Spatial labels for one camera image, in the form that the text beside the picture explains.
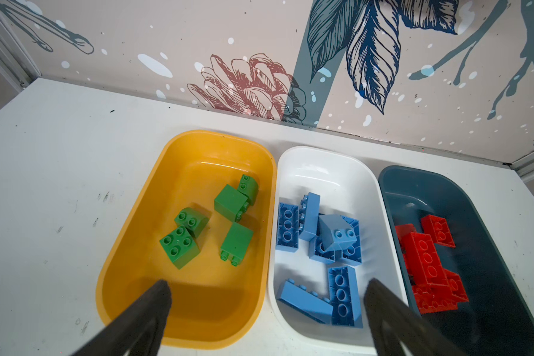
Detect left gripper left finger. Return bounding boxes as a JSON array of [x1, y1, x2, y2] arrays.
[[74, 280, 172, 355]]

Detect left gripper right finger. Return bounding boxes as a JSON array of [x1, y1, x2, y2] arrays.
[[363, 278, 465, 355]]

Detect light blue lego brick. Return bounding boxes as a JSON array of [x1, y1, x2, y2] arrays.
[[277, 279, 334, 324], [298, 192, 320, 241]]

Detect red lego brick bottom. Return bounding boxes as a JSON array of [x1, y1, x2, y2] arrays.
[[421, 214, 456, 248]]

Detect small light blue lego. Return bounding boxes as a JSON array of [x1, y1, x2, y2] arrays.
[[318, 214, 356, 252]]

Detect dark teal plastic bin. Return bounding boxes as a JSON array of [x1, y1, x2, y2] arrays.
[[378, 166, 534, 355]]

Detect green lego brick top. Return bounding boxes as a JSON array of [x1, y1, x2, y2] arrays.
[[174, 207, 209, 239]]

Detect yellow plastic bin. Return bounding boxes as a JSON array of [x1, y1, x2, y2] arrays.
[[96, 131, 277, 349]]

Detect white plastic bin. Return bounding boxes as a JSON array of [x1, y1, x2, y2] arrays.
[[268, 147, 405, 355]]

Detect small green lego brick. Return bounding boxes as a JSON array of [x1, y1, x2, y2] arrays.
[[237, 174, 259, 206]]

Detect red square lego brick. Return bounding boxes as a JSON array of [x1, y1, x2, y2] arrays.
[[395, 223, 417, 242]]

